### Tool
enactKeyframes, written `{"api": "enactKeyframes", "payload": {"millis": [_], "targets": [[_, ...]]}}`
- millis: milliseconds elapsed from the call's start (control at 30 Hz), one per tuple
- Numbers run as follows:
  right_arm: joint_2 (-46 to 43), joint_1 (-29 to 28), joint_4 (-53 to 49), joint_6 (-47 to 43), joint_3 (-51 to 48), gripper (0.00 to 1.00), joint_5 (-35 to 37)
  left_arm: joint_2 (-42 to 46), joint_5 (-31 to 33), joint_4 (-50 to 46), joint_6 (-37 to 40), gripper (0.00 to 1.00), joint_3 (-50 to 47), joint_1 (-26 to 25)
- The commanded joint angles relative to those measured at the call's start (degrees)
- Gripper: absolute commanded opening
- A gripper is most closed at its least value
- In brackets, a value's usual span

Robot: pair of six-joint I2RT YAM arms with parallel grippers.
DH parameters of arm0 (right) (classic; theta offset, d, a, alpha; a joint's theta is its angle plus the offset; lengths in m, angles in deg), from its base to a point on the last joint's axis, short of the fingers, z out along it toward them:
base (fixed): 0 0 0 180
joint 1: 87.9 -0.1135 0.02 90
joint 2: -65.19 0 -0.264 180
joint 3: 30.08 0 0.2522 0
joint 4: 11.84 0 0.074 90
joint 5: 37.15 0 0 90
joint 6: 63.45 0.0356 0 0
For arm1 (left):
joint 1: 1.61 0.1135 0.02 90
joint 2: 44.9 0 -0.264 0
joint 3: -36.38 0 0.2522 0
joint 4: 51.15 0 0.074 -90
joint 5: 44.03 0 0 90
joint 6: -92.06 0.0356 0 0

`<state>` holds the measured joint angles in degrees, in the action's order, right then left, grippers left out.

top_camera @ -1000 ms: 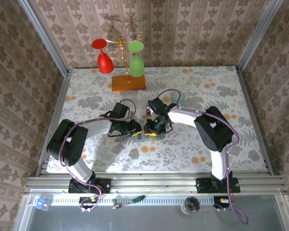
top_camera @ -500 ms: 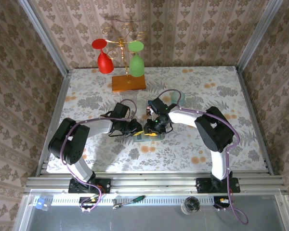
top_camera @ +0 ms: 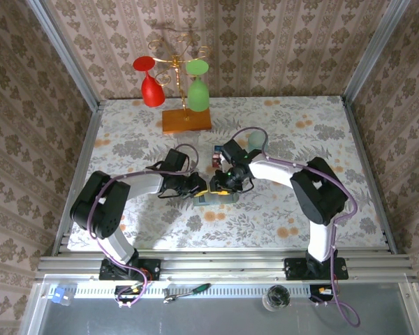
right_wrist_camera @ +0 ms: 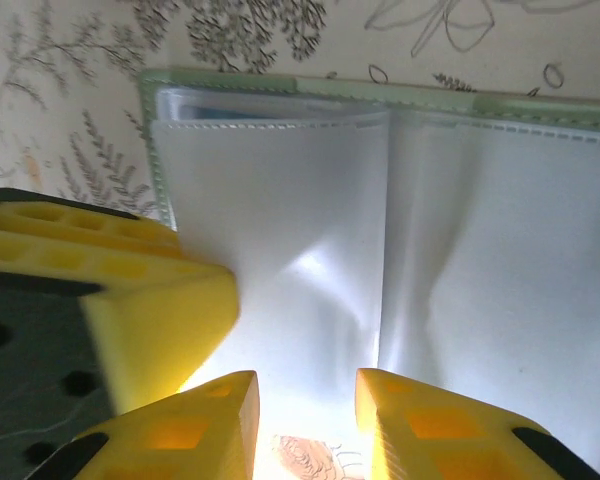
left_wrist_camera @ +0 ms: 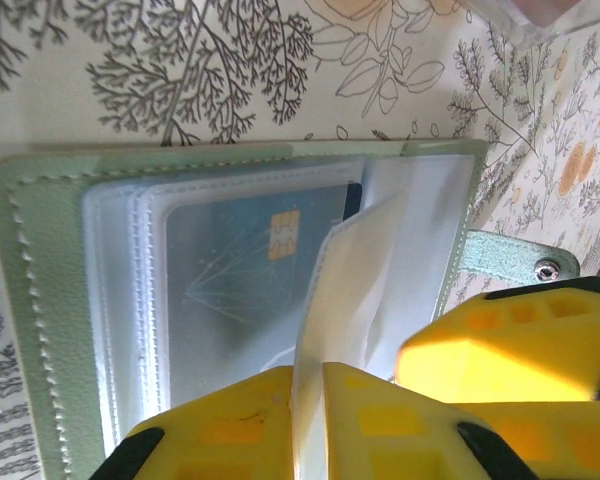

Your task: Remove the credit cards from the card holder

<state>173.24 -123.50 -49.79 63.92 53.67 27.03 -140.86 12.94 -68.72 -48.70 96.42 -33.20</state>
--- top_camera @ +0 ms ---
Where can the red credit card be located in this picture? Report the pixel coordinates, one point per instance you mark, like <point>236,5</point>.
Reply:
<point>216,161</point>
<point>204,201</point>

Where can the aluminium side rail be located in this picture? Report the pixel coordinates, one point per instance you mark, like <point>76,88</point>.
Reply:
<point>359,139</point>
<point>87,139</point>

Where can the clear glass jar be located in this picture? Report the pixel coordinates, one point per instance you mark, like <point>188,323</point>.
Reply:
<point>276,298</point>

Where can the floral table cover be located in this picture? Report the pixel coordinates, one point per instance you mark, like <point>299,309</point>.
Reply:
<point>230,223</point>

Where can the frosted teal cup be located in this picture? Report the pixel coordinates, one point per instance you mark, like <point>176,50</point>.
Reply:
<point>255,139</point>

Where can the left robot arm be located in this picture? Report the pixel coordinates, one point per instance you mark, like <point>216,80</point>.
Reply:
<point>97,209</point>

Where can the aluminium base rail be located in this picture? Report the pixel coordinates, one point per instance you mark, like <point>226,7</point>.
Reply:
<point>213,265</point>

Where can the clear glass tumbler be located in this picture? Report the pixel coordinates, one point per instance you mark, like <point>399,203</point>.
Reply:
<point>188,137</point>

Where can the aluminium frame post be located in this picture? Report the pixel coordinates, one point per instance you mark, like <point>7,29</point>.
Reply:
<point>65,56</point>
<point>369,52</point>

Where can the blue credit card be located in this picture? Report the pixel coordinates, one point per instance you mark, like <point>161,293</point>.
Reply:
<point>217,149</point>

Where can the grey metal panel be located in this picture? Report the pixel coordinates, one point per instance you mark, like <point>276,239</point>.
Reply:
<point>213,317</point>

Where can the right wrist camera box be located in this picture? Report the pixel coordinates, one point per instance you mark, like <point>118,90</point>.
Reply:
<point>223,160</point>

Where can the gold rack with wooden base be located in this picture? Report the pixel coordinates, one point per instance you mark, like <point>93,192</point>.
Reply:
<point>185,122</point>

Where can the red wine glass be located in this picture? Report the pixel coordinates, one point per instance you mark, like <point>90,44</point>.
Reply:
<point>152,92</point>

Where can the clear acrylic box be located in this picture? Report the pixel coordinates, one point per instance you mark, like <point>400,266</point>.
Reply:
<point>214,169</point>

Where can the green wine glass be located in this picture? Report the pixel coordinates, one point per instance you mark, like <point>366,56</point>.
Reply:
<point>198,96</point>

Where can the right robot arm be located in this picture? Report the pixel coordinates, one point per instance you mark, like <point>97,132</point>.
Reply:
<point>317,192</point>

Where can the blue connector block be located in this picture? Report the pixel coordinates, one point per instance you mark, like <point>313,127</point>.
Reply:
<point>58,296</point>

